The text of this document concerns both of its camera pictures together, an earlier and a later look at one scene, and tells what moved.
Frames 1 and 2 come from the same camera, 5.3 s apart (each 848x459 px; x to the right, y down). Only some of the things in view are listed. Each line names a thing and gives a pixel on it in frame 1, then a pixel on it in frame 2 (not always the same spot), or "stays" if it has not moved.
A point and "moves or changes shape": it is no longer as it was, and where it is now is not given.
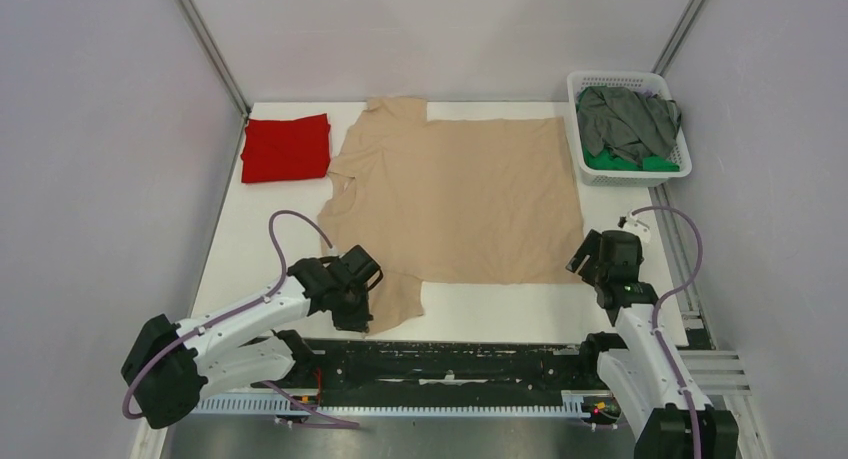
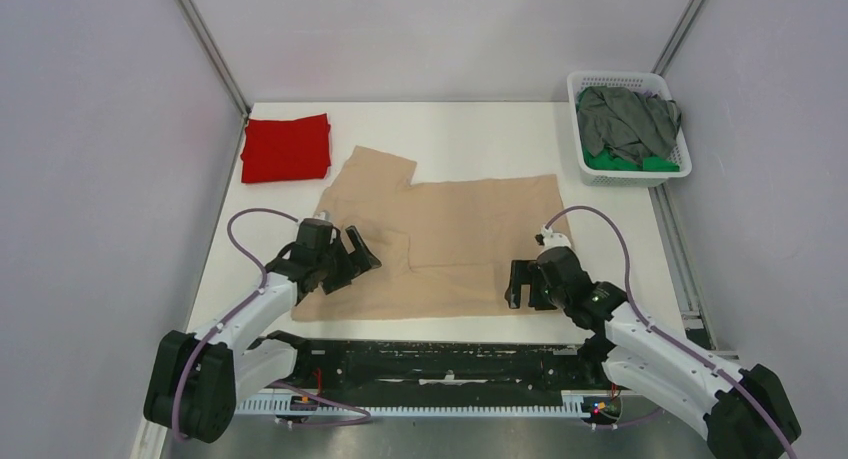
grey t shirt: [631, 124] stays
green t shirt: [606, 161] stays
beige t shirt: [451, 200] moves or changes shape
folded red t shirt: [277, 150] stays
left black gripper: [357, 321] to [354, 264]
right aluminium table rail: [690, 300] stays
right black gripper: [590, 247] to [522, 273]
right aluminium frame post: [684, 25] stays
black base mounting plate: [436, 372] stays
